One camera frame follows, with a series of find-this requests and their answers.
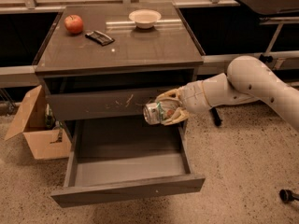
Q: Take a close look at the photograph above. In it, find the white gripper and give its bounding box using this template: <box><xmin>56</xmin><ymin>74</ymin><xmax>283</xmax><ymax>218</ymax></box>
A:
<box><xmin>155</xmin><ymin>81</ymin><xmax>208</xmax><ymax>126</ymax></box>

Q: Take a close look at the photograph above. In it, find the green 7up can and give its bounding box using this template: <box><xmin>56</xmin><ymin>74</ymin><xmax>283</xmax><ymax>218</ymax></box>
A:
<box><xmin>143</xmin><ymin>100</ymin><xmax>180</xmax><ymax>125</ymax></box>

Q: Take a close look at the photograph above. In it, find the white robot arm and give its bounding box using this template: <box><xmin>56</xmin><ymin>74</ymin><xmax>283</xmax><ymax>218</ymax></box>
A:
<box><xmin>156</xmin><ymin>56</ymin><xmax>299</xmax><ymax>131</ymax></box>

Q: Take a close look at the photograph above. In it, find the scratched grey top drawer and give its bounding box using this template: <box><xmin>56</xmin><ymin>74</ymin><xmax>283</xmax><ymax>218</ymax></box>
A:
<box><xmin>46</xmin><ymin>86</ymin><xmax>173</xmax><ymax>120</ymax></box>

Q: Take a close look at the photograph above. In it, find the grey drawer cabinet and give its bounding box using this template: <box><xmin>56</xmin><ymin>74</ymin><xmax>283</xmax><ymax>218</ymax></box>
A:
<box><xmin>32</xmin><ymin>1</ymin><xmax>206</xmax><ymax>142</ymax></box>

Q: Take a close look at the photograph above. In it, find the open grey middle drawer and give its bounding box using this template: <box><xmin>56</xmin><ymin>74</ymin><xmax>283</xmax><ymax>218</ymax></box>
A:
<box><xmin>51</xmin><ymin>116</ymin><xmax>205</xmax><ymax>207</ymax></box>

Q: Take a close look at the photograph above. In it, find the white bowl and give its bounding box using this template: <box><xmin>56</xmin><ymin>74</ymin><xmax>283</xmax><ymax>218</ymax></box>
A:
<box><xmin>129</xmin><ymin>9</ymin><xmax>162</xmax><ymax>29</ymax></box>

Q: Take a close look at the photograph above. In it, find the black snack packet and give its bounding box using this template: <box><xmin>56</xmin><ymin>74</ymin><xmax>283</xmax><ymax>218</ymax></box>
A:
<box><xmin>85</xmin><ymin>31</ymin><xmax>115</xmax><ymax>46</ymax></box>

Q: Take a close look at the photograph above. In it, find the green bottle in box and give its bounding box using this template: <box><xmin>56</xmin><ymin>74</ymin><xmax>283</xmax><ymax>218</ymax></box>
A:
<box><xmin>45</xmin><ymin>105</ymin><xmax>55</xmax><ymax>129</ymax></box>

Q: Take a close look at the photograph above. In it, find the red apple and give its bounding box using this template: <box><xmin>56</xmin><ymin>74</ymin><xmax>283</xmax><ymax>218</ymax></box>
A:
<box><xmin>64</xmin><ymin>15</ymin><xmax>83</xmax><ymax>35</ymax></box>

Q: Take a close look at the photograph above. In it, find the cardboard box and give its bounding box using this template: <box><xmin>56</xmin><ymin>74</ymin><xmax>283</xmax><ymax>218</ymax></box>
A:
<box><xmin>5</xmin><ymin>86</ymin><xmax>71</xmax><ymax>160</ymax></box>

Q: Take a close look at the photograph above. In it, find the black side table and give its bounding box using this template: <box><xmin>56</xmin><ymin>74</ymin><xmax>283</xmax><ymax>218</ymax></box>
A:
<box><xmin>200</xmin><ymin>0</ymin><xmax>299</xmax><ymax>128</ymax></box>

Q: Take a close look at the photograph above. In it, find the black caster wheel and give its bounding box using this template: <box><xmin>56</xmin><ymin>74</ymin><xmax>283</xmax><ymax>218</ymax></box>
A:
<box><xmin>279</xmin><ymin>189</ymin><xmax>299</xmax><ymax>203</ymax></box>

